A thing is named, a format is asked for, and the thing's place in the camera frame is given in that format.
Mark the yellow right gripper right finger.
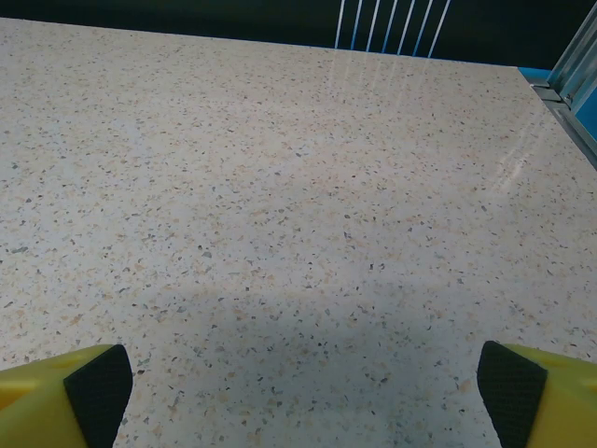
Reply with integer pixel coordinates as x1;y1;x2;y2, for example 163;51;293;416
478;340;597;448

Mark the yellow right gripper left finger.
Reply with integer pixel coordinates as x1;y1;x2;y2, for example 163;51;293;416
0;343;134;448

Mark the blue table edge strip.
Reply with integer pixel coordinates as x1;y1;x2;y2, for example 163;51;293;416
518;66;555;88

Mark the aluminium side rail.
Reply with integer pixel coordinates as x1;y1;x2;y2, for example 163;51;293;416
529;81;597;172

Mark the aluminium frame post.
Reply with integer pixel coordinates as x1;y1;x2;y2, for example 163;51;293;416
549;4;597;102

